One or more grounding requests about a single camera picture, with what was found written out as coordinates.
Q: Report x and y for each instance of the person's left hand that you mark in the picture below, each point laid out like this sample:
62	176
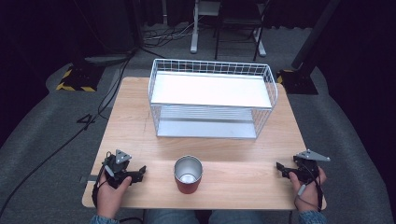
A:
109	196

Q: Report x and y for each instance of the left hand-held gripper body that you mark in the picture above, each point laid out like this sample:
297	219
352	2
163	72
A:
115	168

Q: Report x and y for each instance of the black stand with striped base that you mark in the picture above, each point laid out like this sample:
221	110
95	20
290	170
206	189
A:
79	77

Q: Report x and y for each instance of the person's right hand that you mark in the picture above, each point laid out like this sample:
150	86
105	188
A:
309	194

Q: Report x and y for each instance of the red cup with metal inside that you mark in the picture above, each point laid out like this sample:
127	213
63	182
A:
188	174

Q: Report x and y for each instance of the white metal stand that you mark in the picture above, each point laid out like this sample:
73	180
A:
199	28

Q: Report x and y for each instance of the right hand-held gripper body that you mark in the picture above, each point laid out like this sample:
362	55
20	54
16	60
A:
308	168

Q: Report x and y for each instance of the black chair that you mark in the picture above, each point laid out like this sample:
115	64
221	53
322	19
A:
241	28

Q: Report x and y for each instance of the black slanted stand with base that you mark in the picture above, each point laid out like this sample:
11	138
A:
300	74

